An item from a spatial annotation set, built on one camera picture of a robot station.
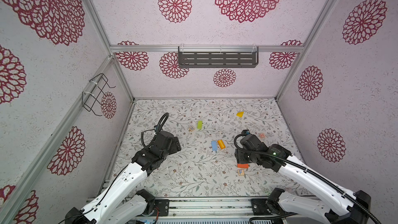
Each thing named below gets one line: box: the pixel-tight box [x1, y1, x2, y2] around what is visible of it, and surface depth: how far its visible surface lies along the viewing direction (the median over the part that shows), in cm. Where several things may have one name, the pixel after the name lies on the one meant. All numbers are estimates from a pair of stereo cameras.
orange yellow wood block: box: [217, 139, 226, 150], surface depth 98 cm
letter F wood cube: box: [237, 169, 245, 176], surface depth 86 cm
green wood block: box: [196, 120, 203, 130], surface depth 108 cm
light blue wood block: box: [210, 140, 219, 151], surface depth 97 cm
